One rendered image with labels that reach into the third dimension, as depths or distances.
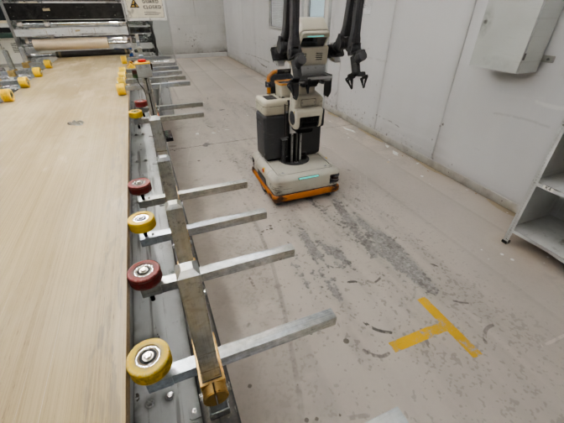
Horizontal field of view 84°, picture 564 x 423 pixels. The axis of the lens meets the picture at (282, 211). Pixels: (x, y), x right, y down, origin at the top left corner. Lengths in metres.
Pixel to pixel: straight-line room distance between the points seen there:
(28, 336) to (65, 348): 0.09
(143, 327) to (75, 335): 0.36
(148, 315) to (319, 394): 0.87
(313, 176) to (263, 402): 1.72
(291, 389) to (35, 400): 1.12
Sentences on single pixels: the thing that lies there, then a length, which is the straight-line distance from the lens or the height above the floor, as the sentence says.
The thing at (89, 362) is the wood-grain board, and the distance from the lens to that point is 0.76.
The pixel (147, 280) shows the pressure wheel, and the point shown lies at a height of 0.90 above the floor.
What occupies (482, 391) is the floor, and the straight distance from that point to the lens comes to 1.88.
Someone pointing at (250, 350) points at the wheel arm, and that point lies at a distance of 0.76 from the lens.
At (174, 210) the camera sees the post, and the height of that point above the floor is 1.10.
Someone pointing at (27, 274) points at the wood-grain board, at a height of 0.90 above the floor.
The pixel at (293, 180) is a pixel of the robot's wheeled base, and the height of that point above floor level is 0.24.
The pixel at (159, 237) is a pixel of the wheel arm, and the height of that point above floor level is 0.83.
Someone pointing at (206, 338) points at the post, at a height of 0.98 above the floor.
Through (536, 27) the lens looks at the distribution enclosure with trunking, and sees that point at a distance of 2.89.
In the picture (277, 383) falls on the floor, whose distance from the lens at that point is 1.66.
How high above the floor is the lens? 1.47
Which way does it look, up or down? 34 degrees down
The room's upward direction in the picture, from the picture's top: straight up
